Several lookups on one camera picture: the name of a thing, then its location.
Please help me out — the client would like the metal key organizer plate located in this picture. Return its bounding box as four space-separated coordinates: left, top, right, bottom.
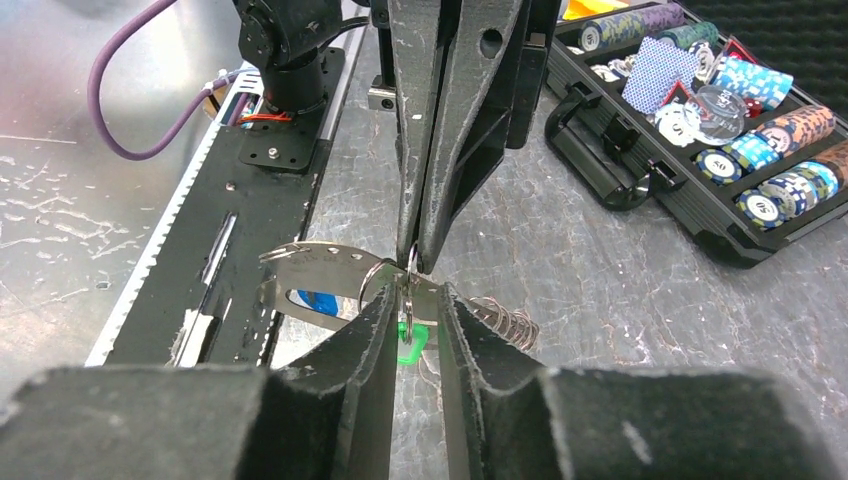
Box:
256 241 541 352

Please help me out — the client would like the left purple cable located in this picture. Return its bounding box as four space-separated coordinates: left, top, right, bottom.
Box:
87 0 260 162

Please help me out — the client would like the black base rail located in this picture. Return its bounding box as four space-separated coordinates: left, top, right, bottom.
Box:
105 47 357 367

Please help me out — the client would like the green key tag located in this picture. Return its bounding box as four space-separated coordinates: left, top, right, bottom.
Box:
397 322 430 366

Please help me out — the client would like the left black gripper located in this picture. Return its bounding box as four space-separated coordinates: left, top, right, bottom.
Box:
367 1 560 273

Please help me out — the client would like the grey slotted cable duct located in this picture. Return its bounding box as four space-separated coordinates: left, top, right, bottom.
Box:
84 66 266 368

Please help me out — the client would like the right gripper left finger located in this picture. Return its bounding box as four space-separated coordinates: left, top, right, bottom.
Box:
1 287 398 479

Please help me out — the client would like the blue key tag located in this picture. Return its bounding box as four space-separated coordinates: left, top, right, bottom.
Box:
297 290 339 316

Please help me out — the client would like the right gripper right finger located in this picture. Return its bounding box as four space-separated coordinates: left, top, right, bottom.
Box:
437 284 841 479

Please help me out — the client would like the black poker chip case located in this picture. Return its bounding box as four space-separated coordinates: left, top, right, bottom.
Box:
544 1 847 268

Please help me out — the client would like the yellow orange toy block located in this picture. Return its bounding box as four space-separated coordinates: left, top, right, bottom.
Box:
561 0 630 20

